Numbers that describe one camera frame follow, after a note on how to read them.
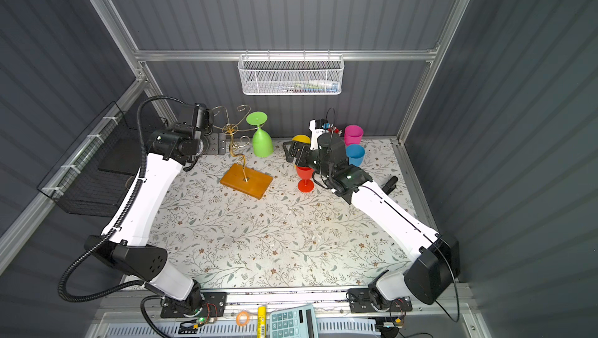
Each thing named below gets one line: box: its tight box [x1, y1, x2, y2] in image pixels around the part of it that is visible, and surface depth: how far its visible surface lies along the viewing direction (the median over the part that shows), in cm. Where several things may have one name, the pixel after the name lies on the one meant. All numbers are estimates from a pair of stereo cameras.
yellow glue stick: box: [256, 305, 268, 338], surface depth 71 cm
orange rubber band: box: [235, 310, 250, 328], surface depth 72 cm
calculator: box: [269, 304, 320, 338], surface depth 70 cm
